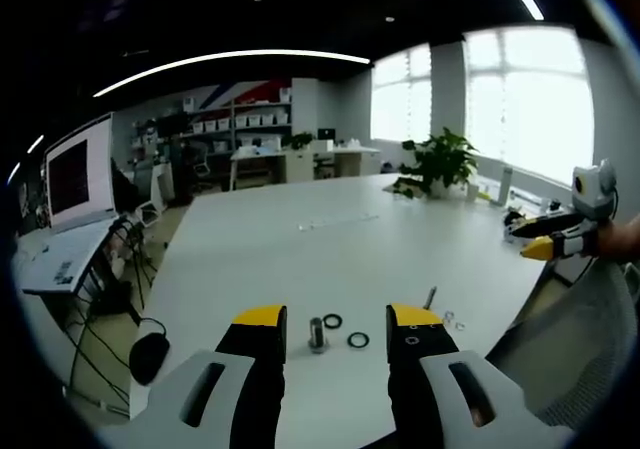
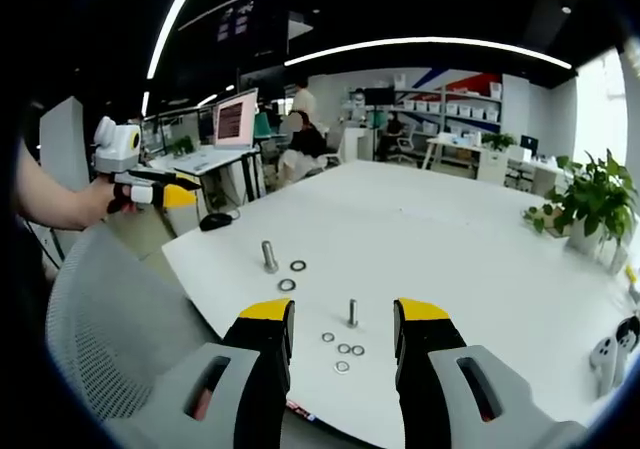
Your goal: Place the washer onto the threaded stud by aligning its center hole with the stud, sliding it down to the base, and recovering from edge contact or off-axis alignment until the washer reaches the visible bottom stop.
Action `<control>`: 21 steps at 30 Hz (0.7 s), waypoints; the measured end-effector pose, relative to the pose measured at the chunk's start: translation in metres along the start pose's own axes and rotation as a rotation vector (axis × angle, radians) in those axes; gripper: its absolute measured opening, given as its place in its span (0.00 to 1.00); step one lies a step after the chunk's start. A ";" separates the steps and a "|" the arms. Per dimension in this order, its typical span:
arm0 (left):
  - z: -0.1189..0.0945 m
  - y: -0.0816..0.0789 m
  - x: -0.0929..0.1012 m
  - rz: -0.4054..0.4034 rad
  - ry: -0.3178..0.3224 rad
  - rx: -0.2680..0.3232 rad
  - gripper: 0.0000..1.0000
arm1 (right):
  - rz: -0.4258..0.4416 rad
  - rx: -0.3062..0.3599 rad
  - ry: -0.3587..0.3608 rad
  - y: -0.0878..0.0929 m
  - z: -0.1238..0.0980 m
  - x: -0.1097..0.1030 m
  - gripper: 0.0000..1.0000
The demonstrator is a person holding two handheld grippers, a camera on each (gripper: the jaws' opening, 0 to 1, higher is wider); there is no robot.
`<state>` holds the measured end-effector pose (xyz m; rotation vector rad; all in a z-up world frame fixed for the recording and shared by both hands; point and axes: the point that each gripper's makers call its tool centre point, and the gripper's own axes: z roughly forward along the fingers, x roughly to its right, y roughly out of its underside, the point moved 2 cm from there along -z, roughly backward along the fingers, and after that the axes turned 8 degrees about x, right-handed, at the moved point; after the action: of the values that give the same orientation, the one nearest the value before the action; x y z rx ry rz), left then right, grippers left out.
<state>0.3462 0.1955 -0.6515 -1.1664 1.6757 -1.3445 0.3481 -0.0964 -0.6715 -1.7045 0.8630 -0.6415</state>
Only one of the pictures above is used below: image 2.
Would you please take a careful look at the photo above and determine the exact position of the large steel threaded stud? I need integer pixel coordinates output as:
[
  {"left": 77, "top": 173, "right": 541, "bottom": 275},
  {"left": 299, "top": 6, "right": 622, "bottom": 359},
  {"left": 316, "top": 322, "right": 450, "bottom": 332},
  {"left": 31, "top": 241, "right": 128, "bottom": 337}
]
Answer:
[{"left": 260, "top": 239, "right": 280, "bottom": 275}]

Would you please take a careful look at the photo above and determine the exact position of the white partition panel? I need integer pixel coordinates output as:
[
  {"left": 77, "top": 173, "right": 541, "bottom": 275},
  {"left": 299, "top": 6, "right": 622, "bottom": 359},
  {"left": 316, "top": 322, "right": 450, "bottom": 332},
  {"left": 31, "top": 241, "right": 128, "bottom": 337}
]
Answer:
[{"left": 39, "top": 95, "right": 92, "bottom": 193}]

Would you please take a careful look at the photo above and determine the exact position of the white work table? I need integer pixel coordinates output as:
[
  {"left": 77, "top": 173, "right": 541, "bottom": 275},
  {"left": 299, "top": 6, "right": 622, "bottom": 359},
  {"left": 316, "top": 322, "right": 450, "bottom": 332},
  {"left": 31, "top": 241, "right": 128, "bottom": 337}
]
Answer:
[{"left": 421, "top": 135, "right": 510, "bottom": 183}]

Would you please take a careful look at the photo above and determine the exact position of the white office desk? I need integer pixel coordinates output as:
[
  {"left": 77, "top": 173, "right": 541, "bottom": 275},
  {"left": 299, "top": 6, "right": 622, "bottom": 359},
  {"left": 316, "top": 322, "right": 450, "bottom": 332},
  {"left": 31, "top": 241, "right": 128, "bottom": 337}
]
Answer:
[{"left": 148, "top": 145, "right": 267, "bottom": 206}]

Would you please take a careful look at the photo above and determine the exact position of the dark hanging display panel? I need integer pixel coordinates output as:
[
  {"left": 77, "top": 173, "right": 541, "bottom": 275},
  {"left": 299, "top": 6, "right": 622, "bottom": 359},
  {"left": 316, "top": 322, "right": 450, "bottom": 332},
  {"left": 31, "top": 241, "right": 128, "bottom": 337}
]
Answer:
[{"left": 176, "top": 0, "right": 291, "bottom": 56}]

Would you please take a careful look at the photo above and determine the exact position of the red blue sticker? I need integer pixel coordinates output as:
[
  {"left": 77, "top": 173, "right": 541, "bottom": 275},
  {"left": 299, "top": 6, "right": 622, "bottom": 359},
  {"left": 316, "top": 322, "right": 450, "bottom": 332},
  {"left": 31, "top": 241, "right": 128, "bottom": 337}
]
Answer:
[{"left": 284, "top": 400, "right": 317, "bottom": 423}]

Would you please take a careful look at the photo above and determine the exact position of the person's left hand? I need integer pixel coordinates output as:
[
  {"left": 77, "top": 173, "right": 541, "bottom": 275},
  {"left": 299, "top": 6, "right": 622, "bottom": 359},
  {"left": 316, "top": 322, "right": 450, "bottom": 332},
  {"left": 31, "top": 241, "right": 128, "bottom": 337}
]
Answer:
[{"left": 88, "top": 174, "right": 139, "bottom": 216}]

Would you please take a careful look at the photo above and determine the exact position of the grey mesh office chair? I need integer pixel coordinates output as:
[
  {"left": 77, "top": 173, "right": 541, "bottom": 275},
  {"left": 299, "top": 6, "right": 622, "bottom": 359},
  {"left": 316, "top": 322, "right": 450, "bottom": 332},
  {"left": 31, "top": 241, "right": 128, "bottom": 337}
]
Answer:
[{"left": 44, "top": 222, "right": 224, "bottom": 423}]

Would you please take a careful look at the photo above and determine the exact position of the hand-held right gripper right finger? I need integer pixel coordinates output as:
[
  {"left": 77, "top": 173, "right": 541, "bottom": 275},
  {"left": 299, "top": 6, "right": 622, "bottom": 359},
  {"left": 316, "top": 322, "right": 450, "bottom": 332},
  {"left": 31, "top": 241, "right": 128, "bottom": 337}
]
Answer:
[{"left": 393, "top": 297, "right": 589, "bottom": 449}]

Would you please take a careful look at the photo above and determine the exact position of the shelf with white storage boxes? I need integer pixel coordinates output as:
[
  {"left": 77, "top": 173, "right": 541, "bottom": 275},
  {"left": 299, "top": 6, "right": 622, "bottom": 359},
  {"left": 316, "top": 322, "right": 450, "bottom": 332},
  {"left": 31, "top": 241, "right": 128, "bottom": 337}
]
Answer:
[{"left": 392, "top": 79, "right": 504, "bottom": 136}]

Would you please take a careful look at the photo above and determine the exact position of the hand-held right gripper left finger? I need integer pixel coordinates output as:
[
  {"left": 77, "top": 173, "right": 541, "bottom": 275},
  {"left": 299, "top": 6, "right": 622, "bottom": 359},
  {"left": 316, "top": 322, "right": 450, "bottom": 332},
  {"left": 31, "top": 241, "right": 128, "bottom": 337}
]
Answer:
[{"left": 102, "top": 297, "right": 296, "bottom": 449}]

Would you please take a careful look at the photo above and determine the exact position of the white handheld controller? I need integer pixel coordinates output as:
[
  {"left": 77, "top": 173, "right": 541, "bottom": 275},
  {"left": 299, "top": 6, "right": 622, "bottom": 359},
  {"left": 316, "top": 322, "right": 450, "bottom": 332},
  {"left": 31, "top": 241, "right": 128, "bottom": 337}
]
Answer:
[{"left": 588, "top": 315, "right": 640, "bottom": 399}]

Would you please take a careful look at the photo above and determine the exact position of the green potted plant white pot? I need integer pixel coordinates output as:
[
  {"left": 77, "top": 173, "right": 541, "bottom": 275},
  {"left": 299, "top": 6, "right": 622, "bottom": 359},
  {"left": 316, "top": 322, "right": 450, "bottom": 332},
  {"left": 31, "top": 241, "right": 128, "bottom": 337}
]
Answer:
[{"left": 522, "top": 148, "right": 640, "bottom": 265}]

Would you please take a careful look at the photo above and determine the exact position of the black computer mouse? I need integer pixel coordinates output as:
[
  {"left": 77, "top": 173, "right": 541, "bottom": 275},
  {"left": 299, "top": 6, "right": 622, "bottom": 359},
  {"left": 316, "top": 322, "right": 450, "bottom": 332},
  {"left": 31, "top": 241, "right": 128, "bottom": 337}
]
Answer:
[{"left": 198, "top": 212, "right": 234, "bottom": 232}]

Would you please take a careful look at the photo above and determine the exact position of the white ceiling light strip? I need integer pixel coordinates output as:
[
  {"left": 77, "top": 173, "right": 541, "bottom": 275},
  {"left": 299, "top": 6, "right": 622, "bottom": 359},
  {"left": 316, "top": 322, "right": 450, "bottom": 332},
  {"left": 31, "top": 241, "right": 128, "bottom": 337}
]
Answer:
[
  {"left": 283, "top": 36, "right": 573, "bottom": 71},
  {"left": 146, "top": 0, "right": 209, "bottom": 81}
]

